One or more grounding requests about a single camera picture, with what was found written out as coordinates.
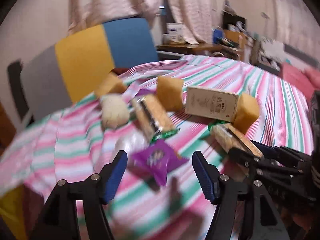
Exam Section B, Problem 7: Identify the wooden side desk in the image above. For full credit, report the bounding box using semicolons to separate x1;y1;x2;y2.
156;43;245;61

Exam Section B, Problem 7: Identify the purple snack packet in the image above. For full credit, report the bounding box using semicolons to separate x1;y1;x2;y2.
131;139;189;186

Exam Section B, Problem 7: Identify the pink patterned curtain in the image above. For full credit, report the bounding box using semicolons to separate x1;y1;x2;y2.
68;0;215;44

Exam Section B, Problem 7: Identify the cream round bun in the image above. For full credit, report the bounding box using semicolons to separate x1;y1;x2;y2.
100;94;130;129

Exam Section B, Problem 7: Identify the beige printed carton box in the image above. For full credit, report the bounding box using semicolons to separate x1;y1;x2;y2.
185;86;240;122

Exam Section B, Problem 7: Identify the striped pink green bedsheet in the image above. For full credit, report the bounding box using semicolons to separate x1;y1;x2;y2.
0;54;315;240

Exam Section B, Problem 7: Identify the rice cracker bar packet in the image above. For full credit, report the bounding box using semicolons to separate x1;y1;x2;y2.
131;94;179;143

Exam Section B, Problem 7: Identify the white plastic wrapped snack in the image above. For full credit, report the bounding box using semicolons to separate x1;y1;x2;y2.
112;132;149;161

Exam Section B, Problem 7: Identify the blue round container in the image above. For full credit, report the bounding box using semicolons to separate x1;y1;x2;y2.
213;28;223;44

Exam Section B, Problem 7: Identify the grey yellow blue chair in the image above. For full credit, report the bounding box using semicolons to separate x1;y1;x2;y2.
7;17;158;120

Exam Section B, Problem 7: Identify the gold metal tray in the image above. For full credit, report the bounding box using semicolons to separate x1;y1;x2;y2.
1;185;27;239

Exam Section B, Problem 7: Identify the yellow sponge cake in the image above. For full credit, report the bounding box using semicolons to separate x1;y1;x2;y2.
94;72;127;97
233;93;259;135
156;76;183;112

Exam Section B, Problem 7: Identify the white blue medicine box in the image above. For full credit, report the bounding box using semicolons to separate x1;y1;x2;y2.
167;23;185;43

